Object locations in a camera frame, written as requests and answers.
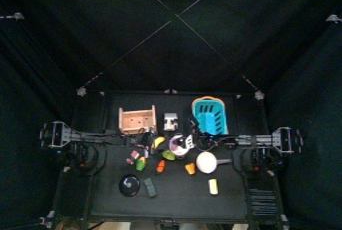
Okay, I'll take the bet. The white toy cup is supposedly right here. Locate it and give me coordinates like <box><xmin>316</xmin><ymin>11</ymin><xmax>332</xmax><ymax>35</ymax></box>
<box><xmin>170</xmin><ymin>133</ymin><xmax>197</xmax><ymax>158</ymax></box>

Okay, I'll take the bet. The green yellow toy corn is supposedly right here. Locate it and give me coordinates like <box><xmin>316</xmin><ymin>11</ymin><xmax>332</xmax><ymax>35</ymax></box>
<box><xmin>136</xmin><ymin>156</ymin><xmax>149</xmax><ymax>172</ymax></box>

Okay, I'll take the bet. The teal plastic basket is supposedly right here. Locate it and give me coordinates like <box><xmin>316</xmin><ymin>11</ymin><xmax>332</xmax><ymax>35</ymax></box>
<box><xmin>190</xmin><ymin>95</ymin><xmax>230</xmax><ymax>136</ymax></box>

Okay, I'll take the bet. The white toy frying pan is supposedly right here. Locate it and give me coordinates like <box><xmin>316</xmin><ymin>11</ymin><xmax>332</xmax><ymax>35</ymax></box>
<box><xmin>196</xmin><ymin>151</ymin><xmax>234</xmax><ymax>175</ymax></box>

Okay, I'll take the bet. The black round bowl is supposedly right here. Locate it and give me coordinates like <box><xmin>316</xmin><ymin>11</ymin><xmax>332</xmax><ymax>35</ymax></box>
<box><xmin>118</xmin><ymin>174</ymin><xmax>142</xmax><ymax>198</ymax></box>

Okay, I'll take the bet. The white grey toy appliance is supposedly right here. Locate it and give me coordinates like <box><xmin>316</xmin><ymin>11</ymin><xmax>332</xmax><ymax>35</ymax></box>
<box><xmin>164</xmin><ymin>112</ymin><xmax>181</xmax><ymax>132</ymax></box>

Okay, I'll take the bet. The pink white toy block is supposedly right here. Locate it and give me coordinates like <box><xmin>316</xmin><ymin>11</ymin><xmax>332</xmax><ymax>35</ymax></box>
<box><xmin>126</xmin><ymin>150</ymin><xmax>142</xmax><ymax>166</ymax></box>

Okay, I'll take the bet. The orange toy pepper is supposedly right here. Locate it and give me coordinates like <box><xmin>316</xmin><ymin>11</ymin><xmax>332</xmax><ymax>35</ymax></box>
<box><xmin>185</xmin><ymin>162</ymin><xmax>198</xmax><ymax>176</ymax></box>

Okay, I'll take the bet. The green toy vegetable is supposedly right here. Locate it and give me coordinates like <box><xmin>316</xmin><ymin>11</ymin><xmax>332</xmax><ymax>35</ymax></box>
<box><xmin>161</xmin><ymin>149</ymin><xmax>178</xmax><ymax>161</ymax></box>

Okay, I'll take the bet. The pale yellow toy block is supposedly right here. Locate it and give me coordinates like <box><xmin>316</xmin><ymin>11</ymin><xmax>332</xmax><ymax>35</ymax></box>
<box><xmin>208</xmin><ymin>178</ymin><xmax>221</xmax><ymax>196</ymax></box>

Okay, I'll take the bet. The dark green toy block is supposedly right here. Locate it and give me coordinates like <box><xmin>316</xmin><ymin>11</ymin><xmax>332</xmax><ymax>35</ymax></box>
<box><xmin>142</xmin><ymin>177</ymin><xmax>160</xmax><ymax>198</ymax></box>

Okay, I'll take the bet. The yellow toy banana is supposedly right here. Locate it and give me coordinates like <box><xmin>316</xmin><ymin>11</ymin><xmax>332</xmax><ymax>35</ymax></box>
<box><xmin>152</xmin><ymin>135</ymin><xmax>168</xmax><ymax>151</ymax></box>

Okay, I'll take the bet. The small wooden crate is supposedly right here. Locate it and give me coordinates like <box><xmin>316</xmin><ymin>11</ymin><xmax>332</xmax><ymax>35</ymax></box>
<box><xmin>118</xmin><ymin>104</ymin><xmax>160</xmax><ymax>135</ymax></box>

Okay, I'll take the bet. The orange toy carrot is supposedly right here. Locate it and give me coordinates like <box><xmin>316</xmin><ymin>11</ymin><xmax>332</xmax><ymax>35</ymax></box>
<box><xmin>156</xmin><ymin>159</ymin><xmax>168</xmax><ymax>174</ymax></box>

